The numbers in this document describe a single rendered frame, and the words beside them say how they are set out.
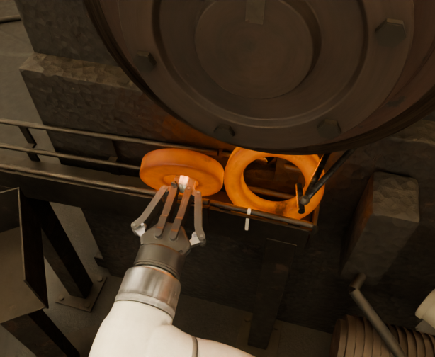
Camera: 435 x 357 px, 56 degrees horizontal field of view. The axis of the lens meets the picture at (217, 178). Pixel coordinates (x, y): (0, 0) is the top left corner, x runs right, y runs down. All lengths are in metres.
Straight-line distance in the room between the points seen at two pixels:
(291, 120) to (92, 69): 0.47
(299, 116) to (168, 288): 0.31
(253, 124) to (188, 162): 0.23
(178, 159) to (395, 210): 0.36
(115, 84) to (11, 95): 1.59
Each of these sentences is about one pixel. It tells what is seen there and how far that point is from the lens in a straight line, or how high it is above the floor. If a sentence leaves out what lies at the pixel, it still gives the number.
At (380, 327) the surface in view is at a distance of 0.87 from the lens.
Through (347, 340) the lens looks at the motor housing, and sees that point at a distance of 0.89.
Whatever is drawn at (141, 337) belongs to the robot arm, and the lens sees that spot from 0.58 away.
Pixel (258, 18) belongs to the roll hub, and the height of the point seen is 1.15.
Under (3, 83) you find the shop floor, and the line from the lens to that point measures 2.45.
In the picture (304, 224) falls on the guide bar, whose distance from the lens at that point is 0.77.
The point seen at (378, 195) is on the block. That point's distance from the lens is 0.73.
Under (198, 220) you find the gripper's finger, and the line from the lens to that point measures 0.69.
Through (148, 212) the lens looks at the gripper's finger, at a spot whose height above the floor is 0.77.
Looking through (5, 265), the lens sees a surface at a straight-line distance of 0.93.
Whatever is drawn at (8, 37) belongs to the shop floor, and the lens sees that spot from 2.82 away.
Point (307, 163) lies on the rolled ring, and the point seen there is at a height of 0.81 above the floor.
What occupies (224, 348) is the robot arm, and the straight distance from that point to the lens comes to 0.64.
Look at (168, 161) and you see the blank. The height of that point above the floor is 0.83.
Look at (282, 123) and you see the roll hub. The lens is 0.48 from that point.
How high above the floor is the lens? 1.34
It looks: 51 degrees down
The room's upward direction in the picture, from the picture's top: straight up
